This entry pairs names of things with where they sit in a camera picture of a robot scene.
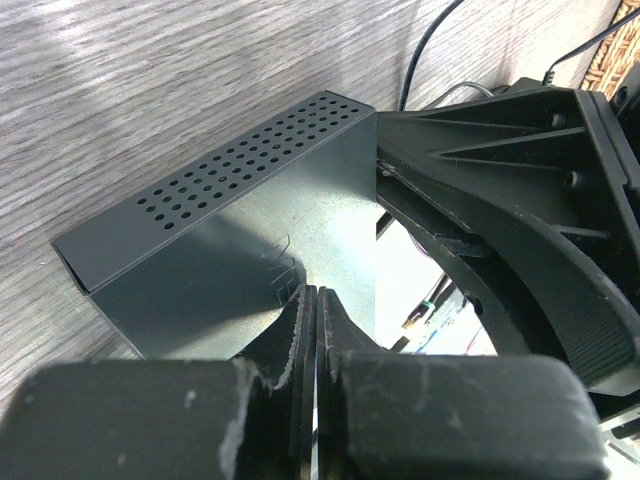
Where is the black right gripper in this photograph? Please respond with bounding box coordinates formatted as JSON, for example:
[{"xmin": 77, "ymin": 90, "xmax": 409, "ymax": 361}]
[{"xmin": 377, "ymin": 87, "xmax": 639, "ymax": 439}]

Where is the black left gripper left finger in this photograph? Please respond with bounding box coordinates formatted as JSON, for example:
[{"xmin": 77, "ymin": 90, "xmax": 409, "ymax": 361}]
[{"xmin": 1, "ymin": 286, "xmax": 317, "ymax": 479}]

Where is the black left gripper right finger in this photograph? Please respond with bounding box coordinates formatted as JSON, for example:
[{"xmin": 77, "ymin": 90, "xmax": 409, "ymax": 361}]
[{"xmin": 316, "ymin": 288, "xmax": 608, "ymax": 479}]

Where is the black cable with green-banded plug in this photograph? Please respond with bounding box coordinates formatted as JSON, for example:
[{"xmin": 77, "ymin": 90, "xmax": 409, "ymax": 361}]
[{"xmin": 401, "ymin": 272, "xmax": 451, "ymax": 332}]

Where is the black network switch box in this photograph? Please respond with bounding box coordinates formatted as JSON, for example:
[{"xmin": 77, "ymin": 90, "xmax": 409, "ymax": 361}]
[{"xmin": 52, "ymin": 91, "xmax": 378, "ymax": 359}]

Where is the wicker basket with cloth liner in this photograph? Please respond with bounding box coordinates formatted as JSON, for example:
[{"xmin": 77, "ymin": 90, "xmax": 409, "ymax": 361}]
[{"xmin": 580, "ymin": 18, "xmax": 639, "ymax": 100}]

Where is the thin black adapter cord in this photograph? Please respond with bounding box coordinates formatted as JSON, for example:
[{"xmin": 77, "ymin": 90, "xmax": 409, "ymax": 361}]
[{"xmin": 398, "ymin": 0, "xmax": 634, "ymax": 112}]

